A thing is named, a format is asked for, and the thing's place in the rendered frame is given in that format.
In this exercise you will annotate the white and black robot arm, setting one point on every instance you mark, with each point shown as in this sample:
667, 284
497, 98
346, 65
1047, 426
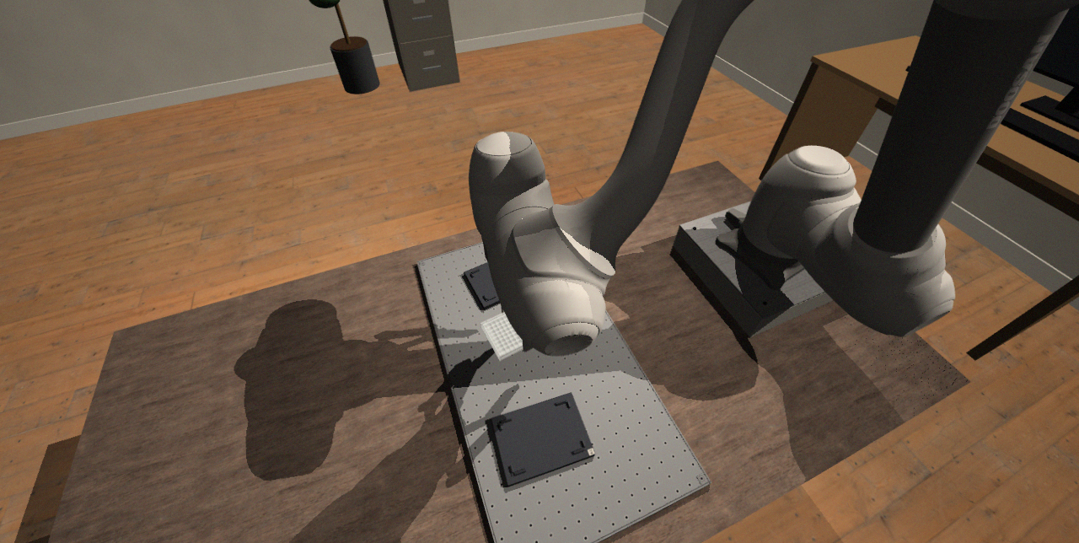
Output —
881, 259

